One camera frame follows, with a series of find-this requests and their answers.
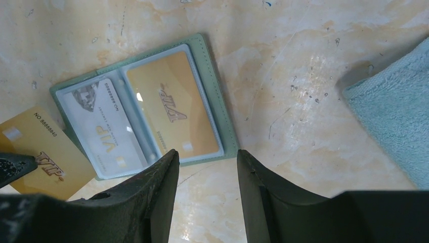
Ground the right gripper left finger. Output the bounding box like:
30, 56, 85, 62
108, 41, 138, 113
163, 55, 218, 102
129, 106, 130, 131
1, 150, 180, 242

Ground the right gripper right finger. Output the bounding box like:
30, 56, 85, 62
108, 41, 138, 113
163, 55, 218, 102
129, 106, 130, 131
237, 149, 428, 242

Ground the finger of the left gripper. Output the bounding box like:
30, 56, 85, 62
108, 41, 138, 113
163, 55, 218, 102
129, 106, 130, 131
1, 152, 37, 188

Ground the white credit card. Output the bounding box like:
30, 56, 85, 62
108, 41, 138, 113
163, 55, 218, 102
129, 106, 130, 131
56, 78, 149, 180

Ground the yellow credit card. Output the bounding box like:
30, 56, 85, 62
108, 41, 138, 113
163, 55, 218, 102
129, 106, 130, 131
125, 51, 221, 158

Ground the light blue towel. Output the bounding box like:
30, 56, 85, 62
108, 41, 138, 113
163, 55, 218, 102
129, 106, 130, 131
342, 38, 428, 190

